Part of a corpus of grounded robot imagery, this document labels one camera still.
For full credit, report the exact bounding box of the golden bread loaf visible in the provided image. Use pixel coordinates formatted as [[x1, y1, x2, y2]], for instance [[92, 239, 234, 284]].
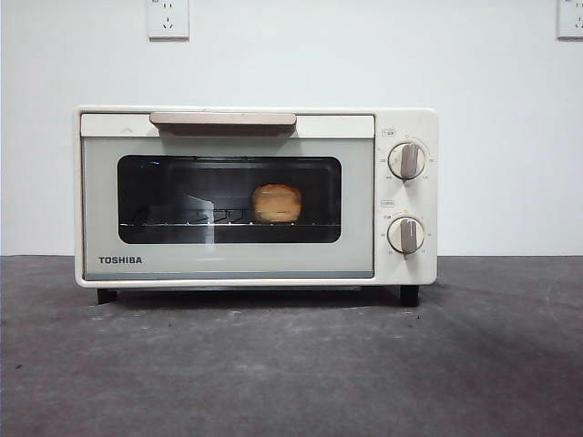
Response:
[[251, 182, 304, 224]]

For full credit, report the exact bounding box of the glass oven door with handle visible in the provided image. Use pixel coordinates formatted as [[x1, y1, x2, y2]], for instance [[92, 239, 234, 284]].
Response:
[[80, 111, 376, 279]]

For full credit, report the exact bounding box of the white round oven knob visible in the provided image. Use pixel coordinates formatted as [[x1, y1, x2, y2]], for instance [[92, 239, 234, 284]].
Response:
[[388, 216, 426, 255], [388, 141, 428, 180]]

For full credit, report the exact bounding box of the white Toshiba toaster oven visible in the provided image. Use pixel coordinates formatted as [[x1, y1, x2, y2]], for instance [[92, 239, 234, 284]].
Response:
[[72, 105, 440, 307]]

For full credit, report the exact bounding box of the metal wire oven rack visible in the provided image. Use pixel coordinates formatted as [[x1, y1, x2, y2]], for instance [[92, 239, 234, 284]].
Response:
[[120, 208, 341, 228]]

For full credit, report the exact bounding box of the white wall socket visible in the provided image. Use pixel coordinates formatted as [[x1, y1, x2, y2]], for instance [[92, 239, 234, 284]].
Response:
[[146, 0, 190, 41], [556, 0, 583, 41]]

